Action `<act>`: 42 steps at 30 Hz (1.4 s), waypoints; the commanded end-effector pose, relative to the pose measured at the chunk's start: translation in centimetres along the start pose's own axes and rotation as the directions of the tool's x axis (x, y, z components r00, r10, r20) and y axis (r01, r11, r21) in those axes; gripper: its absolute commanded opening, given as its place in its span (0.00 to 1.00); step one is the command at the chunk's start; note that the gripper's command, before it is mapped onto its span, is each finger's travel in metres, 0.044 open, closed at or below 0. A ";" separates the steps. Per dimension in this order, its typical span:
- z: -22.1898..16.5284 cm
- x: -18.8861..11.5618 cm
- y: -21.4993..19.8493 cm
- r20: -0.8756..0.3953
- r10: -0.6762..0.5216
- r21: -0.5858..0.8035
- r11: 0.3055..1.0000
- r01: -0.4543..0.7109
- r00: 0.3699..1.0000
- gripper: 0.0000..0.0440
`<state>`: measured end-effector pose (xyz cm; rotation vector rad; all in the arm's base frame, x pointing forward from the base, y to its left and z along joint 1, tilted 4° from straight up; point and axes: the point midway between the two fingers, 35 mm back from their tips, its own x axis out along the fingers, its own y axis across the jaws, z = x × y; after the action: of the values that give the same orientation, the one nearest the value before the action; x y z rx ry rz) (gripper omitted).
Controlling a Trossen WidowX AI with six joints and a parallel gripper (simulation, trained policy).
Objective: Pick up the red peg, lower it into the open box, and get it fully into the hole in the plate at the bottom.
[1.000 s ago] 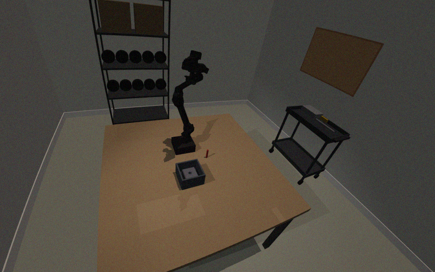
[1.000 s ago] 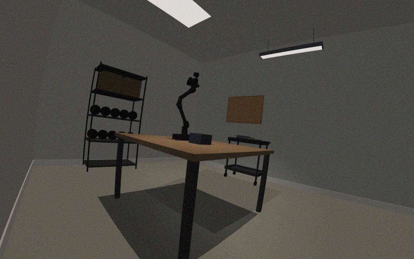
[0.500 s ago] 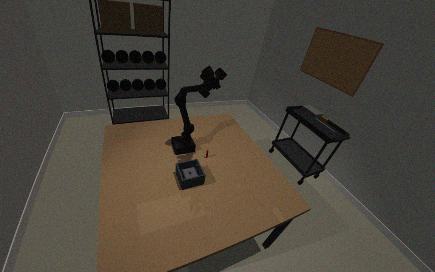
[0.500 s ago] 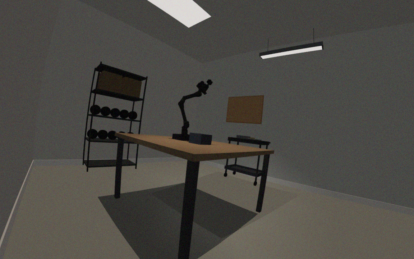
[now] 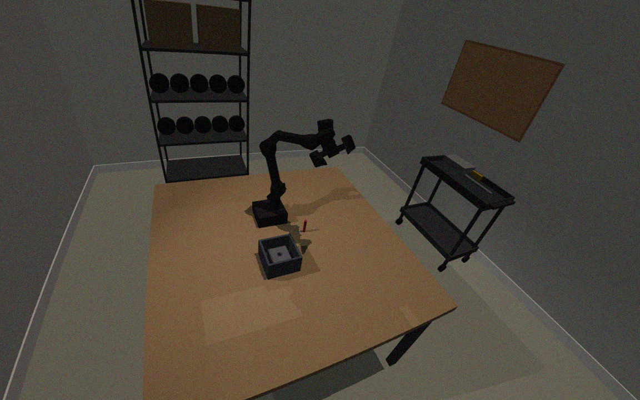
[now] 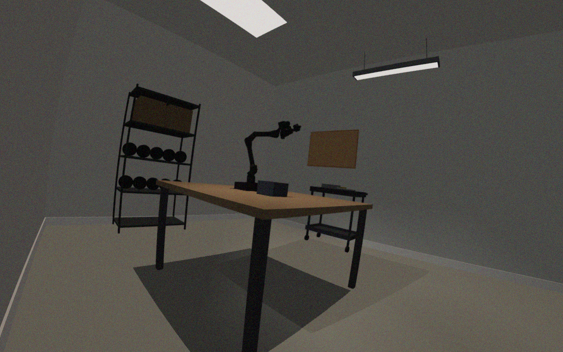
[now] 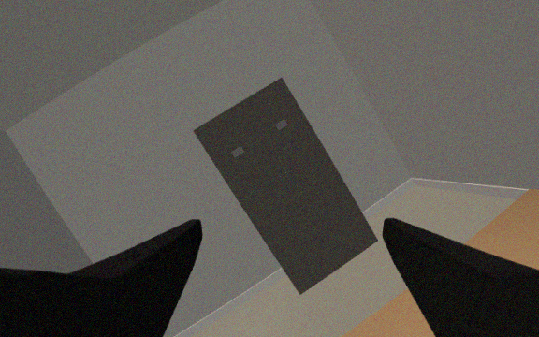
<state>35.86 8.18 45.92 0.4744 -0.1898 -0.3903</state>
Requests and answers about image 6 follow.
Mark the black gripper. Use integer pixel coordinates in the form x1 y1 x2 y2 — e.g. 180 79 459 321
281 124 301 137

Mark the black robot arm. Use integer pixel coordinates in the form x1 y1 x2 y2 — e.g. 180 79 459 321
244 121 291 183

